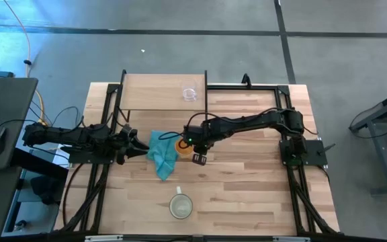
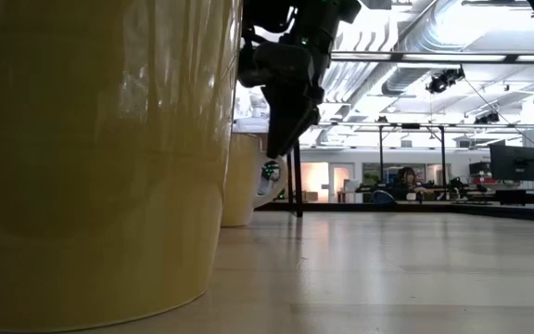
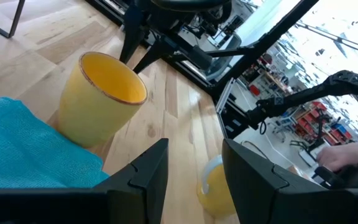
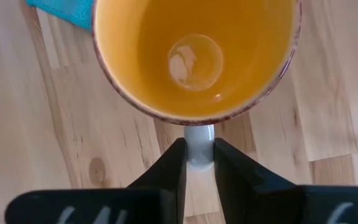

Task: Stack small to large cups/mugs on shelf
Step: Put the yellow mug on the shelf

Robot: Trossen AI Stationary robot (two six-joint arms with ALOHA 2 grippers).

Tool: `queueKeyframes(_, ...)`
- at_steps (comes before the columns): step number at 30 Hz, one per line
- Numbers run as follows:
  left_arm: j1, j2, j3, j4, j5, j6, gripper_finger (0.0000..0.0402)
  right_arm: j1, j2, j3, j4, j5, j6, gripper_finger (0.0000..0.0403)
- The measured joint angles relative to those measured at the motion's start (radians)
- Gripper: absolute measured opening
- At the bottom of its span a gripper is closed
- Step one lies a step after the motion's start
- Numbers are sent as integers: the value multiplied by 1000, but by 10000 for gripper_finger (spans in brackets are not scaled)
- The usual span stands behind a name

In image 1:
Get black bag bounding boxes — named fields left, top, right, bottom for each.
left=30, top=174, right=64, bottom=206

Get orange mug with white handle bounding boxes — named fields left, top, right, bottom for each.
left=175, top=137, right=196, bottom=157

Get black cable bundle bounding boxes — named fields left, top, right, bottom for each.
left=61, top=163, right=111, bottom=233
left=286, top=166, right=336, bottom=235

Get wooden shelf board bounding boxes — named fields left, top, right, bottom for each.
left=120, top=73, right=206, bottom=112

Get orange floor cable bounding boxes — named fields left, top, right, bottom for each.
left=3, top=0, right=34, bottom=79

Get yellow cable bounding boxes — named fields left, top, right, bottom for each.
left=34, top=89, right=49, bottom=128

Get grey metal table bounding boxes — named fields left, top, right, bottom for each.
left=348, top=85, right=387, bottom=196

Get dark grey desk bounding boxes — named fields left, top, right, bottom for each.
left=0, top=77, right=39, bottom=239

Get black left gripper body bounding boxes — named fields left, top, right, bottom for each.
left=110, top=125, right=131, bottom=156

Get black aluminium frame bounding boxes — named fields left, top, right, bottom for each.
left=206, top=83, right=339, bottom=235
left=58, top=83, right=124, bottom=233

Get metal mug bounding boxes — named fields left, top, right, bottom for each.
left=168, top=185, right=194, bottom=220

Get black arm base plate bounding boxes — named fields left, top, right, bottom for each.
left=279, top=139, right=337, bottom=167
left=60, top=146, right=116, bottom=165

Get silver bracket plate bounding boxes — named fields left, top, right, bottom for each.
left=272, top=236, right=311, bottom=242
left=84, top=235, right=124, bottom=242

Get thin black cables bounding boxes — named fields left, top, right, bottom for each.
left=0, top=106, right=84, bottom=130

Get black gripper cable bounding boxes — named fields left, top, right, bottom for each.
left=157, top=130, right=185, bottom=141

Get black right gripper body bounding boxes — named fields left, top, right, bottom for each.
left=184, top=121, right=215, bottom=154

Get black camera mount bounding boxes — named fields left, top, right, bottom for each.
left=241, top=73, right=253, bottom=89

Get teal cloth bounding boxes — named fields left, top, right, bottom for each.
left=146, top=130, right=180, bottom=182

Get small clear glass cup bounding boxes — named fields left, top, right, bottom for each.
left=181, top=86, right=199, bottom=103

